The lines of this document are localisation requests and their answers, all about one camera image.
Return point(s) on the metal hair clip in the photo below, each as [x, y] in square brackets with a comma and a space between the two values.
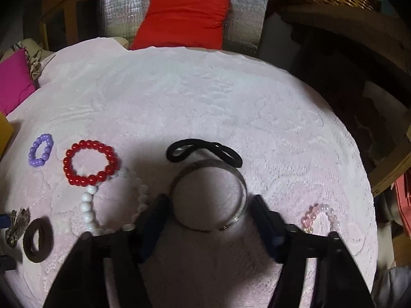
[17, 227]

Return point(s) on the grey cloth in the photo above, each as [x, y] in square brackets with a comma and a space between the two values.
[395, 285]

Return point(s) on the silver foil mat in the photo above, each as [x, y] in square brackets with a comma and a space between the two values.
[244, 12]

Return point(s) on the pink box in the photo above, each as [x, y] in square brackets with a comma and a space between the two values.
[404, 199]

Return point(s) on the dark wooden chair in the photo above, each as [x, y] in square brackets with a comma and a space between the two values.
[353, 38]

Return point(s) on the beige leather sofa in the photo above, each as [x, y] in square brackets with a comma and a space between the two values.
[29, 45]

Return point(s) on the orange box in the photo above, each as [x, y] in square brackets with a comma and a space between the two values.
[5, 134]

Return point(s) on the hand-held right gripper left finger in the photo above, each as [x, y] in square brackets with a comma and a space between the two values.
[154, 224]

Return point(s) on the wooden table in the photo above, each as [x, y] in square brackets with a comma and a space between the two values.
[64, 6]

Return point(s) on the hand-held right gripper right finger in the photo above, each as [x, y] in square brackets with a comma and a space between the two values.
[268, 227]

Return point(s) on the red pillow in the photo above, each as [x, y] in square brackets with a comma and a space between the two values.
[183, 19]

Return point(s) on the silver metal bangle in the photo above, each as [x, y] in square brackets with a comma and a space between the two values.
[240, 179]

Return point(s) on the pale pink blanket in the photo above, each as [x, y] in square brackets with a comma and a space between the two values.
[192, 96]

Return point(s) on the magenta pillow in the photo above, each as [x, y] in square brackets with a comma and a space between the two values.
[14, 80]

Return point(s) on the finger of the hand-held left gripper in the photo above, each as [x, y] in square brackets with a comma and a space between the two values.
[6, 263]
[4, 221]

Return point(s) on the dried plant sprig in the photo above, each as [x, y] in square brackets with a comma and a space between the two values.
[34, 65]

